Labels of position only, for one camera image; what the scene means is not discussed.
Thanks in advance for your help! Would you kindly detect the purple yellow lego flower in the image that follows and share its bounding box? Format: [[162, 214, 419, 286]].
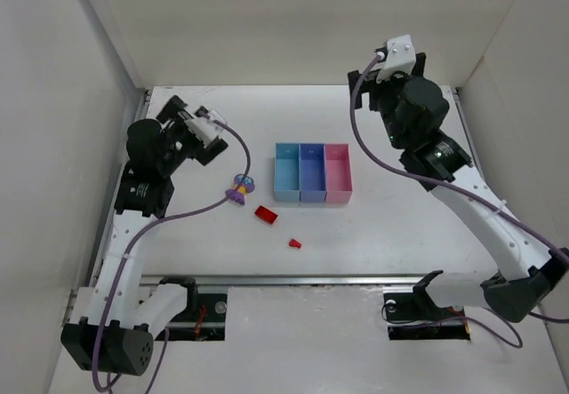
[[225, 173, 255, 205]]

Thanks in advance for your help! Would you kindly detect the small red lego piece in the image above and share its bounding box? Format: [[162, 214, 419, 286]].
[[289, 238, 302, 249]]

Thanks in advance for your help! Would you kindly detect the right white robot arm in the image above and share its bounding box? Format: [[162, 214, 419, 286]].
[[348, 47, 568, 323]]

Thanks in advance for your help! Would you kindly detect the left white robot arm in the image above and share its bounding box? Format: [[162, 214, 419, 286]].
[[60, 96, 228, 376]]

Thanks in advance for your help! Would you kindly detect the light blue container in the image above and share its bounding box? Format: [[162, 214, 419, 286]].
[[274, 143, 301, 203]]

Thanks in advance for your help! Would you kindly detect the large red lego brick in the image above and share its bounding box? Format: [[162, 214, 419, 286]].
[[254, 205, 278, 225]]

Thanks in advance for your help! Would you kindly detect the dark blue container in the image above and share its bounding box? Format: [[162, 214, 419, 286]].
[[300, 143, 326, 203]]

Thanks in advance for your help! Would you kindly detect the pink container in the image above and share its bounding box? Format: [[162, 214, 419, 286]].
[[325, 143, 353, 205]]

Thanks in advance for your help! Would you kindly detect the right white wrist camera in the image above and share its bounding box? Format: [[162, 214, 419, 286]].
[[375, 35, 416, 84]]

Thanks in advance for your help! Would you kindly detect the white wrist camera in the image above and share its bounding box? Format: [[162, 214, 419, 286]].
[[375, 35, 416, 84], [184, 106, 227, 148]]

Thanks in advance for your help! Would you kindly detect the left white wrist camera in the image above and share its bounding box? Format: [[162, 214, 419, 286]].
[[184, 106, 227, 148]]

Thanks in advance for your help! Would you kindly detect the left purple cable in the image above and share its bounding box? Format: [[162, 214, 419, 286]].
[[91, 109, 252, 390]]

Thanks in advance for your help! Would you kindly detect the aluminium rail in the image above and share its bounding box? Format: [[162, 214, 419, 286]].
[[88, 273, 503, 288]]

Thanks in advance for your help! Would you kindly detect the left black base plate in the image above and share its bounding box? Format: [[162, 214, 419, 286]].
[[167, 293, 228, 342]]

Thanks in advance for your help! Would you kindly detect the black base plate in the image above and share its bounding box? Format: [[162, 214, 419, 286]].
[[381, 291, 470, 341], [167, 293, 228, 342]]

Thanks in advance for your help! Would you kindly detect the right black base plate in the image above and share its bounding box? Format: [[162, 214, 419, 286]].
[[381, 291, 470, 341]]

